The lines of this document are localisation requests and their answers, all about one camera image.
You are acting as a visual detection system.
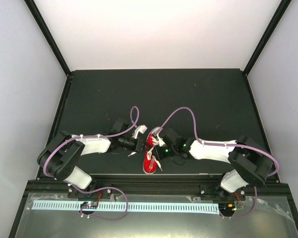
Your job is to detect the white slotted cable duct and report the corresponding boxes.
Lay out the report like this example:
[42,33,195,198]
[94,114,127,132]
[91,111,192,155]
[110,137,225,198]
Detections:
[31,200,220,215]

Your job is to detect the white shoelace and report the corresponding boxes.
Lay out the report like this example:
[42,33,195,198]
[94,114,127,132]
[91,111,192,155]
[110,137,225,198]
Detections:
[127,132,164,172]

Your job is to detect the black front mounting rail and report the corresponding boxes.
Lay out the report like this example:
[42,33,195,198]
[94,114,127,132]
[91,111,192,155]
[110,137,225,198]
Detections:
[27,173,289,201]

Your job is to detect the black aluminium frame post left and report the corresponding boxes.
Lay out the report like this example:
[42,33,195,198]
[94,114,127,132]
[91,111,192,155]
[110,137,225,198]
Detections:
[24,0,71,76]

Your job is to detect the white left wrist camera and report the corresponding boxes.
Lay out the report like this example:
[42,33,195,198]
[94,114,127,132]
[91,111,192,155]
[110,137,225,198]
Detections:
[132,124,147,139]

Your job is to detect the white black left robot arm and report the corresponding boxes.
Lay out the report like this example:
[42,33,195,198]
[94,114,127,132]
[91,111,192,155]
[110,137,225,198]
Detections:
[37,120,147,198]

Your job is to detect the right controller circuit board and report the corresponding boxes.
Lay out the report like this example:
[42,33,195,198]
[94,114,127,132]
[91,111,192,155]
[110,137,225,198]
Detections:
[219,203,238,211]

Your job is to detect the controller circuit board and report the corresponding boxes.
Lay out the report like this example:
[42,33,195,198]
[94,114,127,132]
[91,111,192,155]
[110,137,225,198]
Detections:
[80,201,98,209]
[219,203,238,211]

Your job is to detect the left controller circuit board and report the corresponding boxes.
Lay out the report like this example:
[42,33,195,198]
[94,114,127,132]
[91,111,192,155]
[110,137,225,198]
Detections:
[80,201,98,209]

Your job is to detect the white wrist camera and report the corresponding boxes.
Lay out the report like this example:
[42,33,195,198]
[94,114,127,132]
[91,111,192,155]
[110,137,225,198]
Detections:
[132,124,147,139]
[149,127,165,147]

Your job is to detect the black aluminium frame post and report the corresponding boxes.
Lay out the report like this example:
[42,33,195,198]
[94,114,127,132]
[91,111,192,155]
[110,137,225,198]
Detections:
[243,0,292,76]
[24,0,71,76]

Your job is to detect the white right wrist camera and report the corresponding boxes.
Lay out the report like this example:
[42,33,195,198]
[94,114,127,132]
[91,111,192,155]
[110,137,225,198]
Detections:
[149,127,165,147]

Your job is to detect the black aluminium frame post right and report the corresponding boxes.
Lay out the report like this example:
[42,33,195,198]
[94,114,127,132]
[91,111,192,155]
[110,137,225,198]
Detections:
[243,0,292,76]

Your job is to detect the black frame rail left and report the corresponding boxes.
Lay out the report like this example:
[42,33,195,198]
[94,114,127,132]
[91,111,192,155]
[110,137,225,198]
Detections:
[8,73,74,238]

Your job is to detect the black frame rail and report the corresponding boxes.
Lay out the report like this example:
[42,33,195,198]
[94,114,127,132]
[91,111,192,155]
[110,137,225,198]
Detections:
[242,71,298,238]
[8,73,74,238]

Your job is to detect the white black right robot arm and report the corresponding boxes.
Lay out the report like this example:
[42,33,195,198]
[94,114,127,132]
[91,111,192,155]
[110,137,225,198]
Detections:
[145,127,277,200]

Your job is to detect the black frame rail right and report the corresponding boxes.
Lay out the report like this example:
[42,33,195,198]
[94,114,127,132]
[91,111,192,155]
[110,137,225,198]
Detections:
[242,71,298,238]

